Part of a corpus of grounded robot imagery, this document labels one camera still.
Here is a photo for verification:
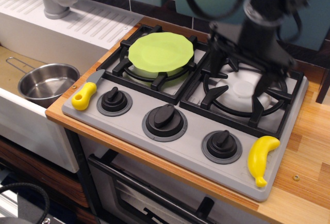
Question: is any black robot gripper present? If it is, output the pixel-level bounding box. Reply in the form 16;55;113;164
206;17;296;101

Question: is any yellow toy banana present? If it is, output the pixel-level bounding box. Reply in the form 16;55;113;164
247;136;281;188

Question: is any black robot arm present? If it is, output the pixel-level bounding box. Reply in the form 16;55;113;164
208;0;308;97

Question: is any black right burner grate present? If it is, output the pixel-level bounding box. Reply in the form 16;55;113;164
180;52;308;138

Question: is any black burner grate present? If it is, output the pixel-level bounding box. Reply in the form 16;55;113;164
97;24;208;105
180;52;308;138

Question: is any green plastic plate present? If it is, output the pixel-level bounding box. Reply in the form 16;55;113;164
128;32;194;73

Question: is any black right stove knob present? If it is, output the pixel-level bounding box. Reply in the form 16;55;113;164
202;130;243;165

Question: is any black stove knob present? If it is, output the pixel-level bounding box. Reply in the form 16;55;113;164
142;104;188;142
97;87;133;117
202;130;243;165

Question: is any black left burner grate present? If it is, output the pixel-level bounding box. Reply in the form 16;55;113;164
97;24;208;105

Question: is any grey toy stove top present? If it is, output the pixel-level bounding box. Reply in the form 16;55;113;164
62;25;308;201

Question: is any black middle stove knob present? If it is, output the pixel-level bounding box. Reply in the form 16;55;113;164
142;104;188;142

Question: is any black left stove knob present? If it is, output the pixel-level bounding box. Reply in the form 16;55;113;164
97;87;133;117

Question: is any toy oven door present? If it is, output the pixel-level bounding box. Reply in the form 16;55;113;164
86;150;263;223

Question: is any stainless steel pot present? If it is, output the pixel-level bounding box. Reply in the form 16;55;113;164
6;57;80;108

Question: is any white toy sink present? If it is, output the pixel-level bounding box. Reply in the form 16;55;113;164
1;0;142;173

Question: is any yellow handled toy knife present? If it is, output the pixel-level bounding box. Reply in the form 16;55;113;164
71;69;105;110

